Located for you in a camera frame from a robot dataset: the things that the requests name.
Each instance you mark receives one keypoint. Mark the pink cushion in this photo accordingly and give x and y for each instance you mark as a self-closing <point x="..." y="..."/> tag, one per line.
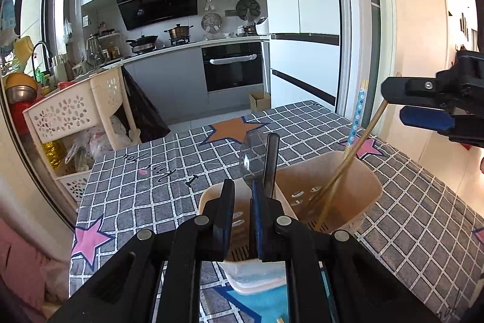
<point x="22" y="251"/>

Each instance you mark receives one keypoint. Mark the small cardboard box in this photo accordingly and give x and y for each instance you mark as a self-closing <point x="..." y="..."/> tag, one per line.
<point x="259" y="101"/>

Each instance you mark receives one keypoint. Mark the clear plastic bag bundle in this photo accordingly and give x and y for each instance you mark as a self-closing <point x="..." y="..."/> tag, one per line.
<point x="98" y="145"/>

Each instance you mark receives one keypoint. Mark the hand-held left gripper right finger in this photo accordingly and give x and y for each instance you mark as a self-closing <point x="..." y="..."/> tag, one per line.
<point x="258" y="228"/>

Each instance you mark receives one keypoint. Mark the black range hood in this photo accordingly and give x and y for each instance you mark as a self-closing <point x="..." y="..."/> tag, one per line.
<point x="158" y="3"/>

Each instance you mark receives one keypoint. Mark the cream plastic storage cart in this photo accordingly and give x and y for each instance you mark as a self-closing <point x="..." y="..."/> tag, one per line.
<point x="64" y="115"/>

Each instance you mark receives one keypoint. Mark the steel mixing bowl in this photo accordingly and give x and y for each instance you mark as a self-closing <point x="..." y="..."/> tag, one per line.
<point x="20" y="93"/>

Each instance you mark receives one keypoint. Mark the gold foil package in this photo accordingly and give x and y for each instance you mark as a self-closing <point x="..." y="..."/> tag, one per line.
<point x="53" y="152"/>

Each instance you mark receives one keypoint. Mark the blue floral chopstick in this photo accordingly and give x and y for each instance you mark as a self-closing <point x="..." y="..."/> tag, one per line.
<point x="357" y="115"/>

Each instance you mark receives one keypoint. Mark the small steel pot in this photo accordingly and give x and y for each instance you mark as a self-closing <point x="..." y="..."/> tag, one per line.
<point x="249" y="29"/>

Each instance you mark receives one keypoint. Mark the black built-in oven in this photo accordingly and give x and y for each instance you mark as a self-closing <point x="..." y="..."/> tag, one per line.
<point x="232" y="75"/>

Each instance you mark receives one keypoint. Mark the round steel steamer rack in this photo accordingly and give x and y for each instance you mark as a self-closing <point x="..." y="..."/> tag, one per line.
<point x="210" y="23"/>

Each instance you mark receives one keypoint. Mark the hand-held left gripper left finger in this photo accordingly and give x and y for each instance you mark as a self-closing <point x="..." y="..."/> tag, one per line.
<point x="227" y="224"/>

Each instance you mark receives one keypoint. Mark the black wok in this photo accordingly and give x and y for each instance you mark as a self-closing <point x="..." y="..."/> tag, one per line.
<point x="143" y="40"/>

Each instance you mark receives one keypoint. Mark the grey checked tablecloth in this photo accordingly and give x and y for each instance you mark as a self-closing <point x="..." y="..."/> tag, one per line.
<point x="151" y="175"/>

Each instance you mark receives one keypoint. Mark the glass kettle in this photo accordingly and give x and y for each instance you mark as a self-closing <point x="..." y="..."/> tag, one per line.
<point x="94" y="52"/>

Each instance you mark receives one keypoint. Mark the yellow bowl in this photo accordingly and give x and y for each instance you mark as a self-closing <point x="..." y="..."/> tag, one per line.
<point x="20" y="79"/>

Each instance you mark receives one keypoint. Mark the white translucent plastic bag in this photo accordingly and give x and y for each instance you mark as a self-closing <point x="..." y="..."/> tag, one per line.
<point x="56" y="277"/>

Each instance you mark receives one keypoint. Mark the grey kitchen counter cabinet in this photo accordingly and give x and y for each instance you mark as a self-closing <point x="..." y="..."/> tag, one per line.
<point x="170" y="81"/>

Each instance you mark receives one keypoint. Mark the black plastic bag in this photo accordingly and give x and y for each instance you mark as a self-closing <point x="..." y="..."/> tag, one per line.
<point x="143" y="111"/>

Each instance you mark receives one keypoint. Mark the cream plastic utensil holder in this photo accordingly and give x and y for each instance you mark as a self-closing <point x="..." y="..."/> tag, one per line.
<point x="351" y="186"/>

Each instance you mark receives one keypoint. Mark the red plastic bucket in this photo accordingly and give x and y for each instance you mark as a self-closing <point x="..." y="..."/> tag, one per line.
<point x="17" y="115"/>

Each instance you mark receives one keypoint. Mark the yellow plastic container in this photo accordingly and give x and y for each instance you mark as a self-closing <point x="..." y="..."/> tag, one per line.
<point x="23" y="47"/>

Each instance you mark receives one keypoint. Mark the steel cooking pot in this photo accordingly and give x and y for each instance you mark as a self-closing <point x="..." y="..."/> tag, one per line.
<point x="177" y="32"/>

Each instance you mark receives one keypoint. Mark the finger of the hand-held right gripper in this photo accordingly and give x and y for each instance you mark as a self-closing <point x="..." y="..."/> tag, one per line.
<point x="416" y="92"/>
<point x="423" y="118"/>

